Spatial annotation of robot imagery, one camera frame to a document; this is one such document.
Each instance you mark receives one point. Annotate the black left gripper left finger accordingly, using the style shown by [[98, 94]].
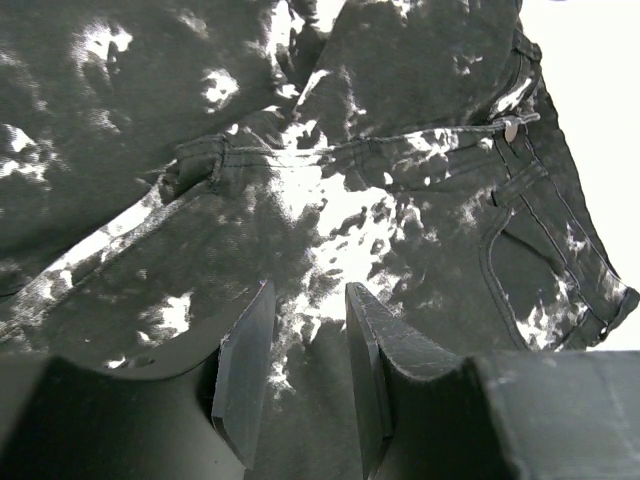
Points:
[[195, 402]]

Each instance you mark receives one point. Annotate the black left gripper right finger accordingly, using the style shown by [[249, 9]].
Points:
[[412, 396]]

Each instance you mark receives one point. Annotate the black white patterned trousers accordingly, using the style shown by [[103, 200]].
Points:
[[159, 158]]

